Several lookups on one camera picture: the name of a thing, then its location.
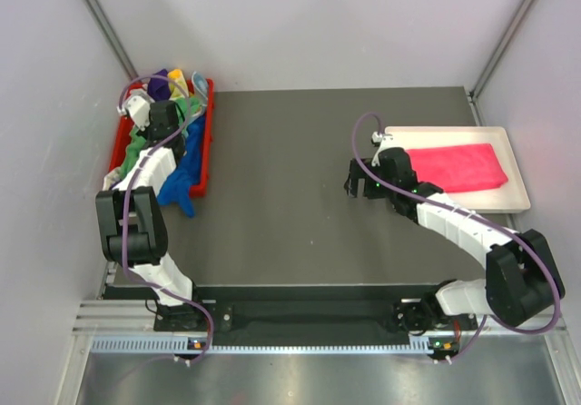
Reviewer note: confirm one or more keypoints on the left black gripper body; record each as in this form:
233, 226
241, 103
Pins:
147, 133

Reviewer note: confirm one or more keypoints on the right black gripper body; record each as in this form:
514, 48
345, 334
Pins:
373, 191

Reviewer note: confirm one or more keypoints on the green towel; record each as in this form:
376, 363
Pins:
136, 146

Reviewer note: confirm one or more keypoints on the pink towel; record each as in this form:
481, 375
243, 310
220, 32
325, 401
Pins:
462, 168

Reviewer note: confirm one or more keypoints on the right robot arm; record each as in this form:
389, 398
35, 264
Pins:
521, 278

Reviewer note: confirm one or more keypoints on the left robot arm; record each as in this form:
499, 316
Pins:
131, 226

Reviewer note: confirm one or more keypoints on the purple towel back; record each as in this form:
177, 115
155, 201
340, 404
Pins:
158, 87

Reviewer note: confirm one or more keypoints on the red plastic bin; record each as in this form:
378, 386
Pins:
122, 139

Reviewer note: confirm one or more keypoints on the yellow patterned towel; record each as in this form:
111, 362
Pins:
178, 86

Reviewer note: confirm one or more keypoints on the blue towel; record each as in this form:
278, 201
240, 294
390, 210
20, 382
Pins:
188, 171

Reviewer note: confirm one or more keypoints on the white patterned towel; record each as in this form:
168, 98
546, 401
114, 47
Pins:
111, 179

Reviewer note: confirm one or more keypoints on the white plastic tray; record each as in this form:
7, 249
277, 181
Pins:
512, 197

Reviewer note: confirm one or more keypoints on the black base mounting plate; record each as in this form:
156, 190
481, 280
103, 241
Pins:
323, 315

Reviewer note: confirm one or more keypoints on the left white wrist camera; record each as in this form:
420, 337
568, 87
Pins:
137, 108

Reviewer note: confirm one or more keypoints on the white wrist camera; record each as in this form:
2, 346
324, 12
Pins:
382, 142
137, 108

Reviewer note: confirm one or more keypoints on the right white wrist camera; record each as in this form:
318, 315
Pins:
382, 142

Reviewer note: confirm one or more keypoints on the aluminium frame rail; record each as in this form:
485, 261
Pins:
121, 327

